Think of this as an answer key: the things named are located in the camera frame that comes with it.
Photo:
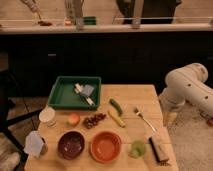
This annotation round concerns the grey blue sponge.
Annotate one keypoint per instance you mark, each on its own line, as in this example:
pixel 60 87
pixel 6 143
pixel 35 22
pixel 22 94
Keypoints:
pixel 87 90

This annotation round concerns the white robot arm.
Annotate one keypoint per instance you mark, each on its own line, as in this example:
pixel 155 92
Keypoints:
pixel 187 84

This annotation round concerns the yellow banana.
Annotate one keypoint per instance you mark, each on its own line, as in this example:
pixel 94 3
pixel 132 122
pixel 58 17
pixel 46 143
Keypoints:
pixel 117 119

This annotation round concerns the green cucumber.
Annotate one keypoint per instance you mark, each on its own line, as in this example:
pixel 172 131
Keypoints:
pixel 115 104

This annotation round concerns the dark background cabinet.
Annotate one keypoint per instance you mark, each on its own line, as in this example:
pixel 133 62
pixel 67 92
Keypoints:
pixel 36 60

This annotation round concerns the silver fork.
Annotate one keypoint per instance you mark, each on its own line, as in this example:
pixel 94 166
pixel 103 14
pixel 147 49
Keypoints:
pixel 139 114

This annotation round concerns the green plastic tray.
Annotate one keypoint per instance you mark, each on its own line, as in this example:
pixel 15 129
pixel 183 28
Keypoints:
pixel 63 94

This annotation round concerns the red grapes bunch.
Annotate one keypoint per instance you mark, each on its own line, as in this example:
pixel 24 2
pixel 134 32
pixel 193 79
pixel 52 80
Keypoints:
pixel 92 121

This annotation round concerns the orange peach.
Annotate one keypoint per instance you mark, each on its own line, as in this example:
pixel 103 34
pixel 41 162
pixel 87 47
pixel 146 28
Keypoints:
pixel 73 119

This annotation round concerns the wooden table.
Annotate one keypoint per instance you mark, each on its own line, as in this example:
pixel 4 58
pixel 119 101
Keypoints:
pixel 144 98

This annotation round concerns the orange bowl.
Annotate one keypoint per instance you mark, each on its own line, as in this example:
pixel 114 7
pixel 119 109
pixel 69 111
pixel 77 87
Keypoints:
pixel 105 147

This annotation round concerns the purple bowl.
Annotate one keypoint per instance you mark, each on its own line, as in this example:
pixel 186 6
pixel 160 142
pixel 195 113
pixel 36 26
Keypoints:
pixel 71 145

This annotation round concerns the green cup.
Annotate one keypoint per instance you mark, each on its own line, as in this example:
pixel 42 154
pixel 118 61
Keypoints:
pixel 138 149

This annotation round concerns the black scrub brush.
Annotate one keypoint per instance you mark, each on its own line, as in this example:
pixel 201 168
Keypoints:
pixel 159 150

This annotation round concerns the translucent plastic container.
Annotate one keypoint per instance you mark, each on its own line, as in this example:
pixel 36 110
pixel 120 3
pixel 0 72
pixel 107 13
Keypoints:
pixel 35 145

